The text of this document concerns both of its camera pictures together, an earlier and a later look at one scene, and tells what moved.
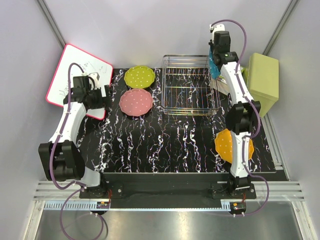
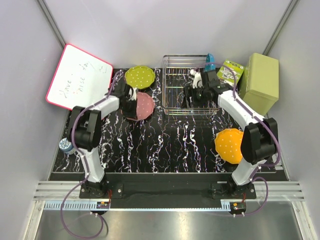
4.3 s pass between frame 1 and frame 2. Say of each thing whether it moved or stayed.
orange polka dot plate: stayed
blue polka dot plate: moved
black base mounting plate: stayed
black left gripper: moved
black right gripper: moved
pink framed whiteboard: stayed
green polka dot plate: stayed
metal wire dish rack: stayed
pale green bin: stayed
